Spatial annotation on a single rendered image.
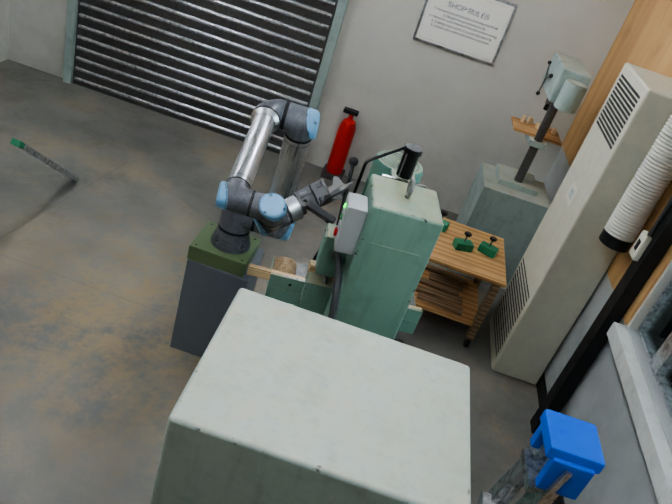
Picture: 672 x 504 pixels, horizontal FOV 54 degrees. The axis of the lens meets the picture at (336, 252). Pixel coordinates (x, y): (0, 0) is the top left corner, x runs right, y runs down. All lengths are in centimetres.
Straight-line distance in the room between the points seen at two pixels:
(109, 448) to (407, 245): 165
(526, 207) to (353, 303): 271
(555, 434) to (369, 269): 71
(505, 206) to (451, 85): 119
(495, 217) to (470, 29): 145
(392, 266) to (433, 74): 343
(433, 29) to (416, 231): 340
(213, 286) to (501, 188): 226
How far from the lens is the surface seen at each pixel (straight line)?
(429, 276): 430
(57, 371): 331
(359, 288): 203
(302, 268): 263
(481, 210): 461
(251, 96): 554
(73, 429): 308
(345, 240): 198
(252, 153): 236
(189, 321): 333
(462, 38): 521
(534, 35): 525
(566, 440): 201
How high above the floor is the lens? 236
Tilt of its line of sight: 31 degrees down
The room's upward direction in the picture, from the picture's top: 19 degrees clockwise
